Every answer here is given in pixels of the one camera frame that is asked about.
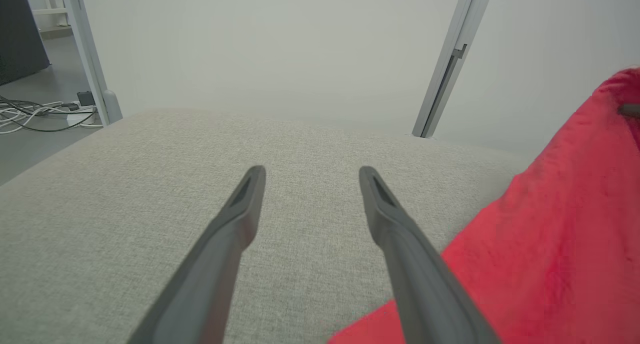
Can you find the grey partition post two feet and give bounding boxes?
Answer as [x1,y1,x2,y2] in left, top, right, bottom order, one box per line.
[411,0,497,138]

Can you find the cables and power strip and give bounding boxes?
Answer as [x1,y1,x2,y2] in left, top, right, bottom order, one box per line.
[0,96,98,133]

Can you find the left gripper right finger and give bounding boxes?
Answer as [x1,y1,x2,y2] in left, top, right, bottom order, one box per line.
[358,166,502,344]

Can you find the white cable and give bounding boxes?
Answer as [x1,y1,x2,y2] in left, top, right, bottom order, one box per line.
[0,101,81,134]

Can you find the white power strip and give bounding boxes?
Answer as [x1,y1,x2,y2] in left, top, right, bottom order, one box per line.
[66,111,103,128]

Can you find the red shirt white sleeves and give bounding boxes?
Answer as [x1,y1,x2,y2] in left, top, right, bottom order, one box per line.
[327,68,640,344]

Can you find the grey partition end post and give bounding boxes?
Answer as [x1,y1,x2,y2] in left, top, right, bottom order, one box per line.
[59,0,124,127]

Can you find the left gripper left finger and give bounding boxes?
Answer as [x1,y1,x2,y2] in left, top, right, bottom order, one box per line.
[127,165,267,344]

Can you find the white shelf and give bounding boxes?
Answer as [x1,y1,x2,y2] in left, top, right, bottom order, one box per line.
[31,0,71,34]

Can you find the dark grey cabinet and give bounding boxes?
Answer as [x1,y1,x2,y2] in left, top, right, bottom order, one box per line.
[0,0,51,86]

